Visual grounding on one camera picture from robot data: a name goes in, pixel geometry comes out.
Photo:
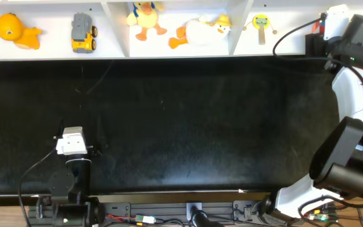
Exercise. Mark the yellow plush duck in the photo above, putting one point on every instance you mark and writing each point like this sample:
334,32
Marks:
147,19

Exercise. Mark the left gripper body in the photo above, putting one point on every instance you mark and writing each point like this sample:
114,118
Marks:
93,150

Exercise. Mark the mounting rail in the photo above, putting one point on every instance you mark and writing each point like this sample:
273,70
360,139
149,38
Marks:
169,209

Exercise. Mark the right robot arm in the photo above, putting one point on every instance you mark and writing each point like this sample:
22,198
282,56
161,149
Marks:
351,91

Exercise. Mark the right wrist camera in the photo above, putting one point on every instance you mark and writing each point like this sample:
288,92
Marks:
336,19

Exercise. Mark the grey and yellow toy truck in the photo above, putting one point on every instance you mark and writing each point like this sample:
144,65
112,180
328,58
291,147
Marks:
82,34

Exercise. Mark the white plush duck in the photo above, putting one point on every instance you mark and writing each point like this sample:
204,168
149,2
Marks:
203,33

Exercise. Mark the orange rubber toy animal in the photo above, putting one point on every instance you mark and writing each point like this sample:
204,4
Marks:
9,28

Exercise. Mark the yellow rattle drum toy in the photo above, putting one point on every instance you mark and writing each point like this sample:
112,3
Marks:
261,22

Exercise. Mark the white shelf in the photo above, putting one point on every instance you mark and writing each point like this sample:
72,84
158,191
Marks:
43,47

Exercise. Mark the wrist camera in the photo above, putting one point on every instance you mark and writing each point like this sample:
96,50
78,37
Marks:
336,19
71,142

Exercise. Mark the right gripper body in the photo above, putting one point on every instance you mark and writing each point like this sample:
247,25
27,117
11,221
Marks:
315,45

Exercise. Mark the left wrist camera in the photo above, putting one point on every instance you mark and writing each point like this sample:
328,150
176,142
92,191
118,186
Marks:
71,142

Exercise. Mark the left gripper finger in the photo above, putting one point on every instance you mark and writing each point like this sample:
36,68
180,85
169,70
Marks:
61,129
101,137

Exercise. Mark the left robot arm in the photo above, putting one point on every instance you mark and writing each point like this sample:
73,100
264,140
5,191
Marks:
80,176

